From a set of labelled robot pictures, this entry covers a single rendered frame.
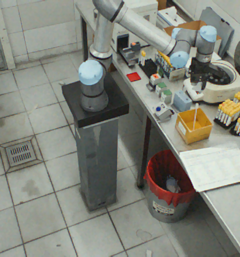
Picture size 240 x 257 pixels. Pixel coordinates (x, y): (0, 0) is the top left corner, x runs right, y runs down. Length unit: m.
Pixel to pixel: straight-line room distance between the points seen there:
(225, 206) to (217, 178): 0.14
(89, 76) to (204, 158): 0.68
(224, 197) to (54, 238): 1.26
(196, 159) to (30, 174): 1.45
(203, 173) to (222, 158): 0.14
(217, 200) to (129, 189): 1.12
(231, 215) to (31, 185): 1.58
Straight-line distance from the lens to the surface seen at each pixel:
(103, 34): 1.70
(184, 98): 1.88
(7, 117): 3.22
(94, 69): 1.71
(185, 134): 1.77
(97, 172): 2.19
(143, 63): 2.17
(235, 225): 1.60
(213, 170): 1.71
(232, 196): 1.67
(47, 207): 2.60
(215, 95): 1.98
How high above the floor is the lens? 2.23
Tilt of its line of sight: 48 degrees down
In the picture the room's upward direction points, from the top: 2 degrees clockwise
